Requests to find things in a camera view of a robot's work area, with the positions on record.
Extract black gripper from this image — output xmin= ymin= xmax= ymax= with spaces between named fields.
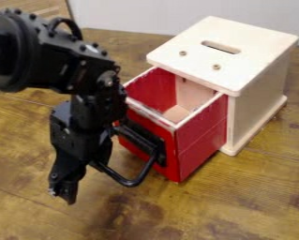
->
xmin=49 ymin=101 xmax=112 ymax=205

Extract black metal drawer handle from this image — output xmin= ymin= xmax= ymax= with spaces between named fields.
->
xmin=94 ymin=119 xmax=167 ymax=188

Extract red drawer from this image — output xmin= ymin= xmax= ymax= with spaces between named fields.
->
xmin=124 ymin=67 xmax=228 ymax=183

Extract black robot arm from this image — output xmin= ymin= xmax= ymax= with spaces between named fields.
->
xmin=0 ymin=8 xmax=127 ymax=204

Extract white wooden box cabinet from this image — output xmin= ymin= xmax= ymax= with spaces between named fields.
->
xmin=147 ymin=16 xmax=298 ymax=156

